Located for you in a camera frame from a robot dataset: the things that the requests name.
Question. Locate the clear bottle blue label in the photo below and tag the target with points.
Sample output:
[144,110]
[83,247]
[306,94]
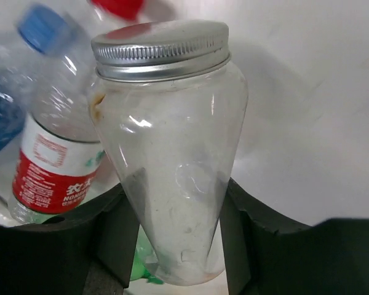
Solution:
[39,35]

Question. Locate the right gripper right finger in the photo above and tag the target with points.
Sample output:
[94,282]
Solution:
[266,252]

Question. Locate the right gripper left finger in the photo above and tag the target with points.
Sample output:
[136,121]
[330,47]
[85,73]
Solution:
[88,250]

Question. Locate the clear jar silver lid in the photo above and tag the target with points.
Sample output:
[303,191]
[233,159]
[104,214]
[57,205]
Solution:
[168,108]

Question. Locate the clear bottle red label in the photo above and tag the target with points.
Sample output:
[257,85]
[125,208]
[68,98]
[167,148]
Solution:
[60,152]

